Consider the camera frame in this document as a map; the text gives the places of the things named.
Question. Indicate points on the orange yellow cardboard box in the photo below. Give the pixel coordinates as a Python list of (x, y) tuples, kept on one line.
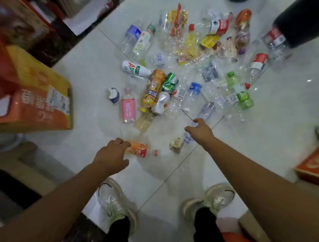
[(37, 97)]

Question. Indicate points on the white paper sheet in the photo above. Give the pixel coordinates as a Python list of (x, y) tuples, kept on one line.
[(86, 16)]

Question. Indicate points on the orange red box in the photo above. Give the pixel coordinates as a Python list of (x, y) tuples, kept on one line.
[(309, 166)]

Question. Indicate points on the crushed white can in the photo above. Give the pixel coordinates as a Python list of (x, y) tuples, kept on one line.
[(161, 103)]

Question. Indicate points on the person's right hand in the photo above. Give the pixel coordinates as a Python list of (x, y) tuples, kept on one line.
[(201, 133)]

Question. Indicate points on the person's right forearm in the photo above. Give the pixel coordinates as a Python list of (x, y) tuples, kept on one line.
[(259, 189)]

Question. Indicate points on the person's right leg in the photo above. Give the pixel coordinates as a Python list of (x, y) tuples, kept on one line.
[(207, 225)]

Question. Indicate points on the person's right shoe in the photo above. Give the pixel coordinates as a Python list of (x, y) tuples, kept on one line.
[(211, 199)]

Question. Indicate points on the pile of empty plastic bottles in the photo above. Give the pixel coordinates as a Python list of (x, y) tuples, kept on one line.
[(194, 64)]

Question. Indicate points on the brown cardboard box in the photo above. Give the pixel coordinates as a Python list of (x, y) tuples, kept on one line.
[(21, 23)]

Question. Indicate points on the person's left thumb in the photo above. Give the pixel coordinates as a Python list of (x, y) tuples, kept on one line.
[(123, 163)]

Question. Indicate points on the person's shoe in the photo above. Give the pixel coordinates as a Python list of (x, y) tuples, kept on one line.
[(115, 203), (211, 199)]

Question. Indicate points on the person's leg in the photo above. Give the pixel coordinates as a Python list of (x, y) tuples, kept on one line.
[(118, 230), (207, 225)]

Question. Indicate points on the person's left forearm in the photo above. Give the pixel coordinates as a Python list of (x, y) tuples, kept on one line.
[(54, 207)]

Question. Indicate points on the crushed green can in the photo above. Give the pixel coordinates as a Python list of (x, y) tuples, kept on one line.
[(170, 82)]

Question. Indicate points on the person's left hand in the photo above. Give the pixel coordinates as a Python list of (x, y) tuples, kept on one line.
[(109, 159)]

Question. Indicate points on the clear blue label bottle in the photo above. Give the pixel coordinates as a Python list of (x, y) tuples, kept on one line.
[(187, 138)]

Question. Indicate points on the orange stool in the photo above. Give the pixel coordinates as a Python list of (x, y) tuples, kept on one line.
[(233, 237)]

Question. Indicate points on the orange label plastic bottle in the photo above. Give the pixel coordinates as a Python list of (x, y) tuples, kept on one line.
[(139, 149)]

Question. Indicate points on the person's right thumb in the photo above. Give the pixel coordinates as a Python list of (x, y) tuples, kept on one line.
[(189, 129)]

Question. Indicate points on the person's left shoe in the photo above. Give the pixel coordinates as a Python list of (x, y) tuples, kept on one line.
[(115, 203)]

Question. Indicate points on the person's left leg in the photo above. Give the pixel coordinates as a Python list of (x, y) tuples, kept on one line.
[(118, 230)]

